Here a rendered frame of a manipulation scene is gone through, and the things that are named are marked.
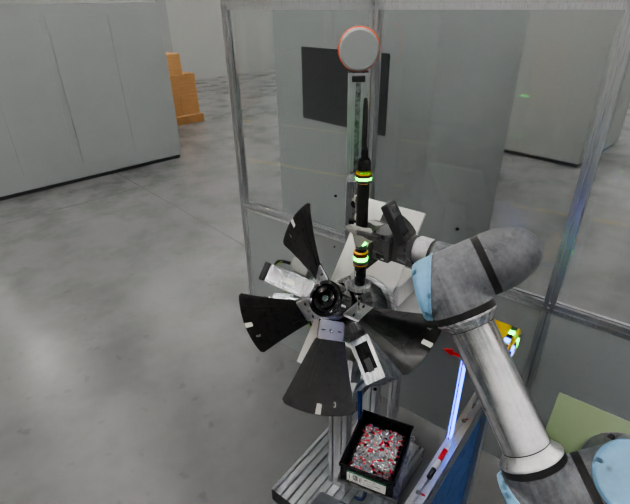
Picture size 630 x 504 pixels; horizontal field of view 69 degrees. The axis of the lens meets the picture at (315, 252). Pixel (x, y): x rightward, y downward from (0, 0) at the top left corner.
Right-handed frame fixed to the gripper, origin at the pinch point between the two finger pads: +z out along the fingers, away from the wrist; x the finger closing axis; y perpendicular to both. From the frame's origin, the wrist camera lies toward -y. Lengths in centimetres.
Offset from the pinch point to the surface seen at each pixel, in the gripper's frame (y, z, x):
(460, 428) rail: 63, -39, 5
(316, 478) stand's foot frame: 141, 21, 6
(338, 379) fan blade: 48, -4, -13
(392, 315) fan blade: 29.2, -13.0, 3.2
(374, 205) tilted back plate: 13.7, 18.0, 42.0
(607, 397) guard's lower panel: 82, -75, 70
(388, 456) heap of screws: 64, -26, -17
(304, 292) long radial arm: 37.8, 25.0, 6.6
